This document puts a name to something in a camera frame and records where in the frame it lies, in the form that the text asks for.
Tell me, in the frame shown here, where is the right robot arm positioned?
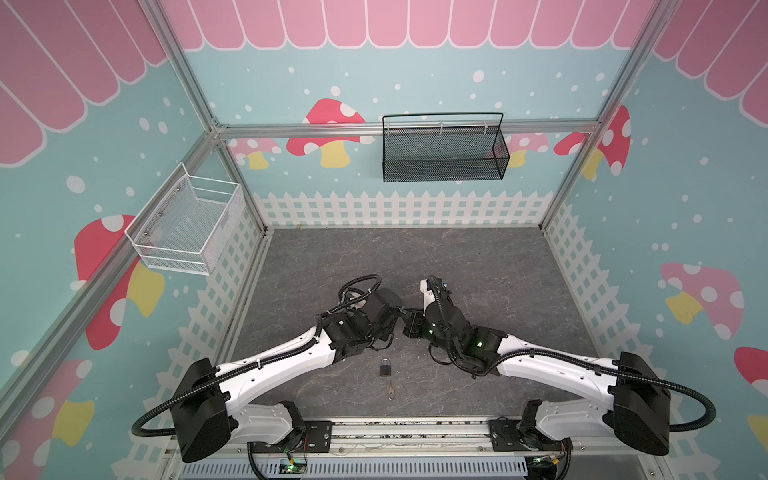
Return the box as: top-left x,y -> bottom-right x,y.
405,276 -> 717,456

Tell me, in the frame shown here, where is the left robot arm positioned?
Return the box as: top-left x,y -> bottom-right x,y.
131,274 -> 403,463

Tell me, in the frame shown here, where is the black padlock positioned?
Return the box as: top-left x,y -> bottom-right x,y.
379,358 -> 392,378

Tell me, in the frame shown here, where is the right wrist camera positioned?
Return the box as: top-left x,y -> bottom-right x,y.
420,275 -> 449,314

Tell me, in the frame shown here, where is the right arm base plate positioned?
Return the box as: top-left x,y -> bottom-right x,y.
488,417 -> 562,452

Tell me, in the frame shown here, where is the aluminium front rail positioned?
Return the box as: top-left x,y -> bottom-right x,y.
161,413 -> 649,460

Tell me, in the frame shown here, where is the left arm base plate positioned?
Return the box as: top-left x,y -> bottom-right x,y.
251,421 -> 334,454

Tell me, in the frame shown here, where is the white vented cable duct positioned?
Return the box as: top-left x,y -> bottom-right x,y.
176,457 -> 529,480

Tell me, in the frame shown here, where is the black wire mesh basket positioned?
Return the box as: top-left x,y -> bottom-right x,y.
381,112 -> 511,183

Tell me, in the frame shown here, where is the white wire mesh basket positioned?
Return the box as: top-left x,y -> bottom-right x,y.
125,164 -> 245,276

